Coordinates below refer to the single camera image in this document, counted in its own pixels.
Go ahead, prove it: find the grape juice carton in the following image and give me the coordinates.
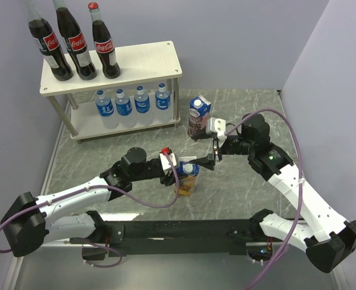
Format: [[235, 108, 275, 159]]
[[188, 95, 212, 137]]

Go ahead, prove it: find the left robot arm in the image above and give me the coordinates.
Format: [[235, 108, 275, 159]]
[[0, 147, 179, 257]]

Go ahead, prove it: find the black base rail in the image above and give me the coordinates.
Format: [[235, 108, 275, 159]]
[[86, 219, 268, 256]]

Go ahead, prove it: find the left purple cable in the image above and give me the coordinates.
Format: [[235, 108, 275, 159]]
[[0, 149, 180, 268]]

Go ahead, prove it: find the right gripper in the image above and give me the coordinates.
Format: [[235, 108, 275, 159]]
[[189, 124, 255, 170]]

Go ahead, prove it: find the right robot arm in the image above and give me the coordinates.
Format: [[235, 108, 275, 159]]
[[192, 114, 356, 273]]

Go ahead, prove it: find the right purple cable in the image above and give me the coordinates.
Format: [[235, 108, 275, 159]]
[[224, 108, 304, 290]]

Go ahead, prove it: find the water bottle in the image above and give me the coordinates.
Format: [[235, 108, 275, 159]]
[[134, 86, 153, 126], [95, 90, 118, 129], [154, 83, 173, 123], [115, 89, 136, 128]]

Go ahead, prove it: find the white two-tier shelf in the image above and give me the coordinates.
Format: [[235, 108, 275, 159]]
[[40, 40, 182, 141]]

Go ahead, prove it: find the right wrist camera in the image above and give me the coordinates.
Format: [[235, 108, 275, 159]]
[[205, 117, 226, 143]]

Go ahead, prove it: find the cola bottle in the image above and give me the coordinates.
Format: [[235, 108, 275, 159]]
[[53, 0, 97, 80], [21, 1, 73, 81], [88, 2, 120, 79]]

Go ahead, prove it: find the orange juice carton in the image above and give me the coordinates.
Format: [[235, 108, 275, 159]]
[[177, 156, 200, 196]]

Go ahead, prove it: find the purple cable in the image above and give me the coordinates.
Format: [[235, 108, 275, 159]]
[[0, 149, 180, 268], [224, 108, 304, 290]]

